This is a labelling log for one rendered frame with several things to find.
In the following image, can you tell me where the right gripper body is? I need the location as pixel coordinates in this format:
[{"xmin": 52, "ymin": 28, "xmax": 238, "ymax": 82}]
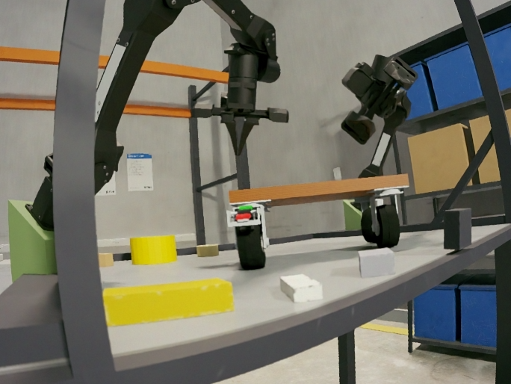
[{"xmin": 341, "ymin": 57, "xmax": 418, "ymax": 145}]

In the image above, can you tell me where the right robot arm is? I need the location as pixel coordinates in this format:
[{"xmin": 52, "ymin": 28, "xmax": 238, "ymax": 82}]
[{"xmin": 341, "ymin": 55, "xmax": 411, "ymax": 179}]

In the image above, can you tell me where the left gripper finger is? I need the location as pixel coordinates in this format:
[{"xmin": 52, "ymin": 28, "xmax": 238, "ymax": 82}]
[
  {"xmin": 220, "ymin": 120, "xmax": 238, "ymax": 155},
  {"xmin": 238, "ymin": 121, "xmax": 259, "ymax": 155}
]

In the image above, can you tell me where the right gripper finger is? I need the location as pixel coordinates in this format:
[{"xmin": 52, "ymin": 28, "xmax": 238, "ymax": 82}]
[
  {"xmin": 345, "ymin": 111, "xmax": 376, "ymax": 140},
  {"xmin": 384, "ymin": 61, "xmax": 415, "ymax": 90}
]

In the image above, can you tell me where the yellow cylinder with center hole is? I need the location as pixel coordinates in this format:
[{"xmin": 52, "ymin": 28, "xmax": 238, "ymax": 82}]
[{"xmin": 130, "ymin": 235, "xmax": 177, "ymax": 264}]

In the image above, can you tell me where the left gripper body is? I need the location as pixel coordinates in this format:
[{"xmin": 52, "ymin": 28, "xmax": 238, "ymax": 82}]
[{"xmin": 192, "ymin": 77, "xmax": 289, "ymax": 123}]

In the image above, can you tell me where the wooden dolly with black caster wheels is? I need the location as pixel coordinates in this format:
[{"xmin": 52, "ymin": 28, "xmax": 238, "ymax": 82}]
[{"xmin": 226, "ymin": 174, "xmax": 409, "ymax": 270}]

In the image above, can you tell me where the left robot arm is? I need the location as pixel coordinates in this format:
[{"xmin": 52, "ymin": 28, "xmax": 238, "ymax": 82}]
[{"xmin": 25, "ymin": 0, "xmax": 281, "ymax": 231}]

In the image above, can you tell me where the yellow rectangular block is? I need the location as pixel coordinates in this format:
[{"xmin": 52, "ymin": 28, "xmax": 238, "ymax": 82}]
[{"xmin": 103, "ymin": 278, "xmax": 235, "ymax": 326}]

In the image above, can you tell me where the small tan wooden block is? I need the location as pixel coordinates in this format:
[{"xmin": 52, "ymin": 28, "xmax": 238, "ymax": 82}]
[{"xmin": 99, "ymin": 253, "xmax": 114, "ymax": 267}]

